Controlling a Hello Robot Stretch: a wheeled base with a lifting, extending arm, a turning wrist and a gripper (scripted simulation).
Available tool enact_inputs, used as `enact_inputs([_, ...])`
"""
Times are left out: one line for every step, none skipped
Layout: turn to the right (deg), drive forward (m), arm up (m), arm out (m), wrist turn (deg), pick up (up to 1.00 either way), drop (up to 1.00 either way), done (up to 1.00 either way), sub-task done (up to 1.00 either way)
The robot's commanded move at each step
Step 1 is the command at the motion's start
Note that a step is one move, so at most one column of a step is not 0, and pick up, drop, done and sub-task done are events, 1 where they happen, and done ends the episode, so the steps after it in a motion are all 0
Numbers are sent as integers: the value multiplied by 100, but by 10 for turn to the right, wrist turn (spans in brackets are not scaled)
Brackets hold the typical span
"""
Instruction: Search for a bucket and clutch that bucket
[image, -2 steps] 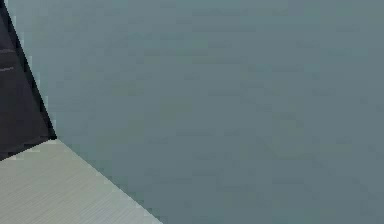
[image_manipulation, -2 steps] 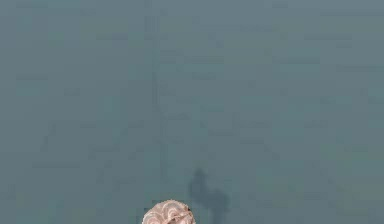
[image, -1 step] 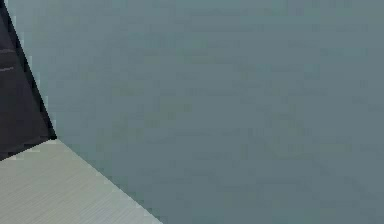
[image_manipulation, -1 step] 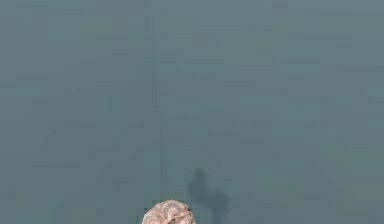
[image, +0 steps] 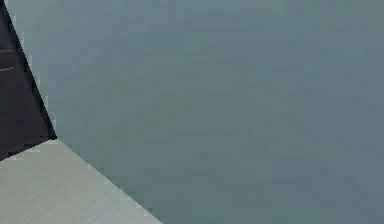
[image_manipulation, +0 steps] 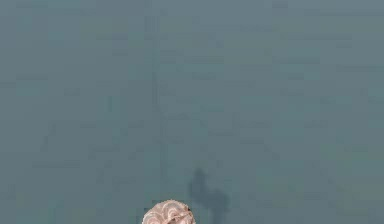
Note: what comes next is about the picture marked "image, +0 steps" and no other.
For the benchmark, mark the dark grey cabinet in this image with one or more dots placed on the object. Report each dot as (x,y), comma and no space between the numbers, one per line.
(18,100)

